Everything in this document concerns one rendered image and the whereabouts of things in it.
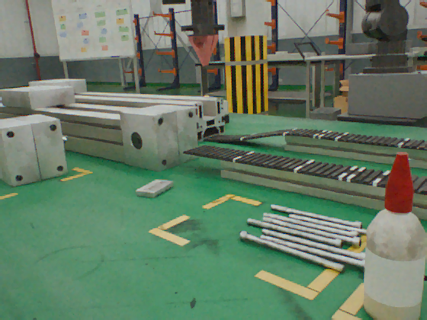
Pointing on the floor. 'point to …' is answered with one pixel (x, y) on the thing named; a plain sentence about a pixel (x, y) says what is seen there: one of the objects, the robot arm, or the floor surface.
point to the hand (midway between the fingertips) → (204, 62)
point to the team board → (94, 30)
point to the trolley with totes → (361, 50)
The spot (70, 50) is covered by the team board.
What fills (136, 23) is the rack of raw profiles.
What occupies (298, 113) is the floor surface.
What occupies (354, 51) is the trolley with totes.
